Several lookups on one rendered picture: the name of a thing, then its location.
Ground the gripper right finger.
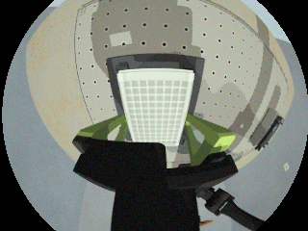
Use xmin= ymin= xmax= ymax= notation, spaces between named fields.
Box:
xmin=184 ymin=113 xmax=236 ymax=166

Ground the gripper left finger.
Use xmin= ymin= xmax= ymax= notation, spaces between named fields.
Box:
xmin=76 ymin=113 xmax=128 ymax=141

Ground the white well plate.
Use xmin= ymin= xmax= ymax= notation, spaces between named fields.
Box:
xmin=117 ymin=68 xmax=194 ymax=146

